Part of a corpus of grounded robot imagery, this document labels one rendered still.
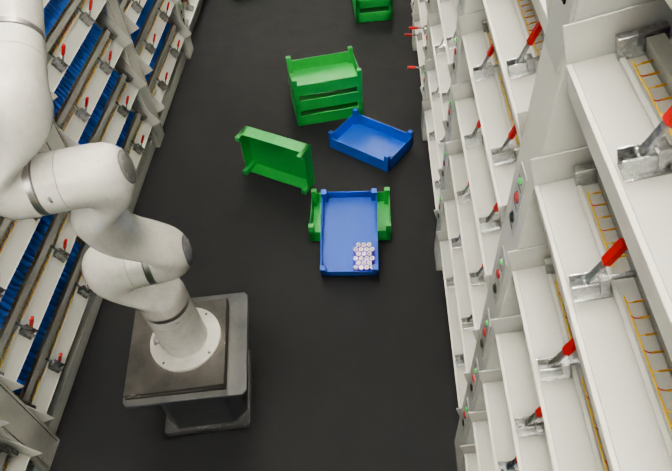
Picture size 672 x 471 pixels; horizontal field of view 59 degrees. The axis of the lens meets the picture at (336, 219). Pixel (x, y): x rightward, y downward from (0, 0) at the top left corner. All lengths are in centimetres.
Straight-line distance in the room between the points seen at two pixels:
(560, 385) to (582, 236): 22
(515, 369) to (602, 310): 41
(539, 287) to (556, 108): 31
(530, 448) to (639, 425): 40
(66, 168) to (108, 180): 6
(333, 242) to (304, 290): 21
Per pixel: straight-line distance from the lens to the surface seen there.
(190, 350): 163
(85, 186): 101
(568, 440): 86
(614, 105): 68
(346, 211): 218
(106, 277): 137
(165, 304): 146
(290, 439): 184
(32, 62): 98
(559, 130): 80
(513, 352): 113
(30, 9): 104
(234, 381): 163
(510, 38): 113
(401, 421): 185
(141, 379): 167
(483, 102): 130
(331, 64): 280
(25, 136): 96
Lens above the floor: 169
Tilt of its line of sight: 48 degrees down
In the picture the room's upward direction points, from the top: 5 degrees counter-clockwise
